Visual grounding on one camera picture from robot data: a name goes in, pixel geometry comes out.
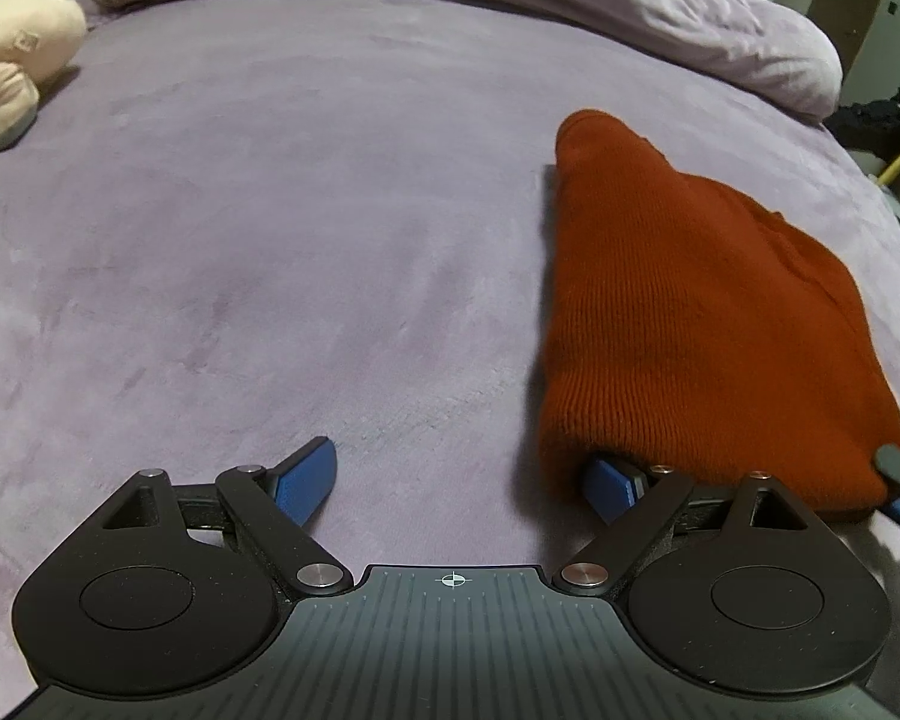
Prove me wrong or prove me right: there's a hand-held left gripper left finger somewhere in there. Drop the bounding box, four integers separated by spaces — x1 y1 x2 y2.
101 435 355 598

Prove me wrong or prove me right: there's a pink plush pig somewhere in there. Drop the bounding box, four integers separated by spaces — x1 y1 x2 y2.
0 0 89 161

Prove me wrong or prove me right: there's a purple bed sheet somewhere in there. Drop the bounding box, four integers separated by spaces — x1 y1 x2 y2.
0 0 900 695

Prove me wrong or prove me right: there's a dark cloth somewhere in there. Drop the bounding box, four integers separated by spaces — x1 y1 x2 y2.
829 86 900 160

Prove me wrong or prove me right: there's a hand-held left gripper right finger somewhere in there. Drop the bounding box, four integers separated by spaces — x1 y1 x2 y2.
551 452 824 598

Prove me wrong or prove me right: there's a red knit sweater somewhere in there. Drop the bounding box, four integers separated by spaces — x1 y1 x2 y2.
536 109 900 522

